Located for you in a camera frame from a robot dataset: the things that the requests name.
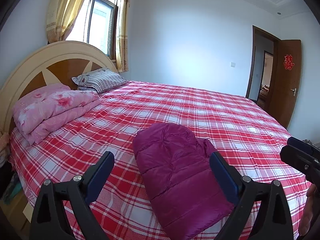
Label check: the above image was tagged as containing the pink floral quilt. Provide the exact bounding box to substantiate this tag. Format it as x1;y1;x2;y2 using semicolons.
12;84;102;145

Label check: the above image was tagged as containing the brown wooden door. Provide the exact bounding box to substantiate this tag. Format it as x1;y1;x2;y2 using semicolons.
267;39;302;130

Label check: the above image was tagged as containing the brown door frame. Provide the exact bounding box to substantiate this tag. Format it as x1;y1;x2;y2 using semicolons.
245;25;282;103

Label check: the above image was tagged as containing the wooden furniture beyond doorway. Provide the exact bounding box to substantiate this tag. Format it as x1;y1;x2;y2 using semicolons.
259;84;270;103

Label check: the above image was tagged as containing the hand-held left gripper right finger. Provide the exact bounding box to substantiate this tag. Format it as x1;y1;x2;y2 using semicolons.
209;151;294;240

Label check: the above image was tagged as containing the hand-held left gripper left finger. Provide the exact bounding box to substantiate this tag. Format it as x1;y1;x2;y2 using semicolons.
29;151;115;240

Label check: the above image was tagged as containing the person's right hand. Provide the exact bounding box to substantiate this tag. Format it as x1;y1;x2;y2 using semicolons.
299;182;320;237

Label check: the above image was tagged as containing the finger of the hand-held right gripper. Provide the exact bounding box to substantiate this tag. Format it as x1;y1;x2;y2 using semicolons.
280;145;320;185
287;137;320;155

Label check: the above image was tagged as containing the window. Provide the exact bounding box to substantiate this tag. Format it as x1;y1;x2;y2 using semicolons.
65;0;123;62

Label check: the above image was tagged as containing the red plaid bed sheet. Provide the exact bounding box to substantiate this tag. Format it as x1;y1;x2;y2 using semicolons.
9;80;313;240

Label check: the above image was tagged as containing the dark green cloth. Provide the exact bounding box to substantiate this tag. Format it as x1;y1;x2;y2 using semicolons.
1;172;22;205

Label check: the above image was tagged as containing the striped pillow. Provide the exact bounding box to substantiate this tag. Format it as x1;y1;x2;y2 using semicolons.
72;67;128;94

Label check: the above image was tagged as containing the cream and wood headboard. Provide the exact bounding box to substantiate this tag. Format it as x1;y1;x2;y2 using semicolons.
0;41;119;140

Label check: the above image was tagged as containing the wide yellow curtain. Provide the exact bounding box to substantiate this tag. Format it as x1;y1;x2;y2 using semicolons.
46;0;93;44

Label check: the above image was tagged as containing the red paper door decoration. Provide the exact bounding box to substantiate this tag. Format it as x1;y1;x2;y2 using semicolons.
283;54;294;70

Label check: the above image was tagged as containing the purple down jacket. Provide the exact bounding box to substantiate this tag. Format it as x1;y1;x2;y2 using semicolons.
132;122;235;240

